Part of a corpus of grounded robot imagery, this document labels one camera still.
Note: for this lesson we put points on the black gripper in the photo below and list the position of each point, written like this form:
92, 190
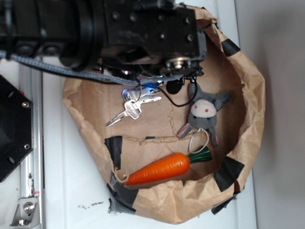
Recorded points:
152, 37

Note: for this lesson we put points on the silver key bunch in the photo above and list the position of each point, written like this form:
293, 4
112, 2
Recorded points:
134, 98

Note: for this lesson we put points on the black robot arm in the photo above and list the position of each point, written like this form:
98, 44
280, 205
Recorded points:
72, 30

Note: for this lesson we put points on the brown paper bag tray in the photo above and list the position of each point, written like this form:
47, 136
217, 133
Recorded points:
130, 145

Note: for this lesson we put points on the orange plastic carrot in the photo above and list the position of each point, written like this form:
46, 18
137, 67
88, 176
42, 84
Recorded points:
168, 167

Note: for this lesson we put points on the grey plush bunny keychain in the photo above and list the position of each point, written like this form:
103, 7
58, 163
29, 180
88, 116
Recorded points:
203, 111

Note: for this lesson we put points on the black octagonal mount plate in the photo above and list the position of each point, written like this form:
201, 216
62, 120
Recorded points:
15, 128

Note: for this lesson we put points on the aluminium extrusion rail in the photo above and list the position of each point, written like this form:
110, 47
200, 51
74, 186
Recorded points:
30, 211

